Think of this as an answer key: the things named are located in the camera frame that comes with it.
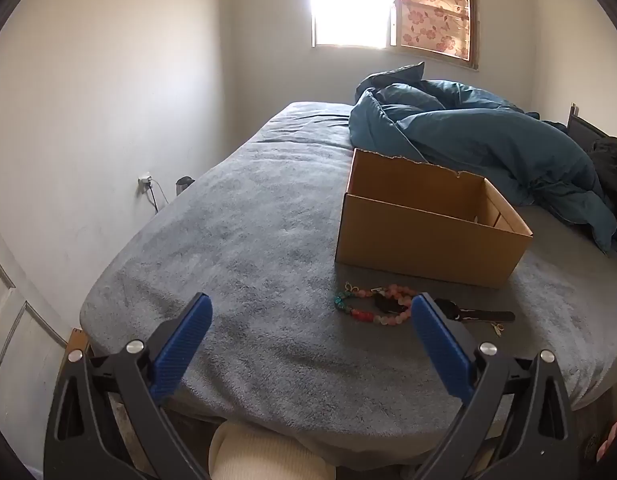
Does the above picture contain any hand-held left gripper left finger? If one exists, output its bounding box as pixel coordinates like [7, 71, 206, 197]
[43, 292, 214, 480]

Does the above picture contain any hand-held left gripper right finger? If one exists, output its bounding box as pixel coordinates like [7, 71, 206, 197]
[411, 292, 581, 480]

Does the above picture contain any black wristwatch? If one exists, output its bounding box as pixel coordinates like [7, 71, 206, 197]
[372, 292, 517, 323]

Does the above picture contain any pink beaded bracelet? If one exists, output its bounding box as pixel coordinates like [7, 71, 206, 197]
[381, 284, 415, 325]

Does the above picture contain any green and red beaded bracelet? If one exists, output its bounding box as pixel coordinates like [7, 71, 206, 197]
[334, 284, 389, 325]

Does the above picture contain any brown cardboard box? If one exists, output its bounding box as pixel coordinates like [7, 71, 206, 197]
[335, 147, 534, 289]

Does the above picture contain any person's leg in white trousers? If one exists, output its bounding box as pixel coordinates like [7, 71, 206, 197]
[208, 421, 336, 480]

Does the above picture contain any white panelled door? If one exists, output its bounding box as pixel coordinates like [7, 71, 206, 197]
[0, 240, 69, 471]

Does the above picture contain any pink cloth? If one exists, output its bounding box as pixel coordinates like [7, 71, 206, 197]
[595, 405, 617, 461]

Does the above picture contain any blue duvet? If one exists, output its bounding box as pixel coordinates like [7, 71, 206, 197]
[348, 62, 617, 266]

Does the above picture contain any dark cloth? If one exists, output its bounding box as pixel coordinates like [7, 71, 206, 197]
[585, 137, 617, 201]

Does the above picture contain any dark headboard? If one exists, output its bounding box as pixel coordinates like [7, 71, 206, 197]
[567, 102, 611, 153]

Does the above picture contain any pink floral curtain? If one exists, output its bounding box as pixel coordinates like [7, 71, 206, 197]
[398, 0, 473, 58]

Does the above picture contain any window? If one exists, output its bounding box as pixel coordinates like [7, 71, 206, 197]
[308, 0, 481, 68]

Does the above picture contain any wooden bed frame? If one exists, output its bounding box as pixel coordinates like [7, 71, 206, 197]
[66, 327, 94, 359]

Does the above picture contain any charger cable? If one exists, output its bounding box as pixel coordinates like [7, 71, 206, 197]
[147, 180, 170, 213]

